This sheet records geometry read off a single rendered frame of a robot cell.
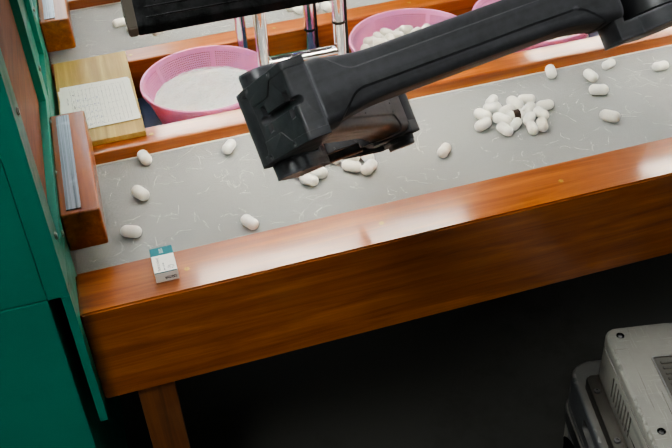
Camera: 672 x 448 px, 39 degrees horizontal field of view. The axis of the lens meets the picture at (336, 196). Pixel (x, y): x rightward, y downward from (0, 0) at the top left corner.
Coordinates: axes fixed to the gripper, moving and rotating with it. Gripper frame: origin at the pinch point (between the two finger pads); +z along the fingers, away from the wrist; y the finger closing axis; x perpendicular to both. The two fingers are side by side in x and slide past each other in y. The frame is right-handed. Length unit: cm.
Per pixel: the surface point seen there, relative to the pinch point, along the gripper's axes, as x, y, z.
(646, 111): 5, -58, 15
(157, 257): 11.7, 35.0, -2.1
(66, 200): 0.2, 46.5, -0.3
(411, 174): 7.4, -10.1, 11.2
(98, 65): -29, 40, 50
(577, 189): 16.0, -33.2, -2.9
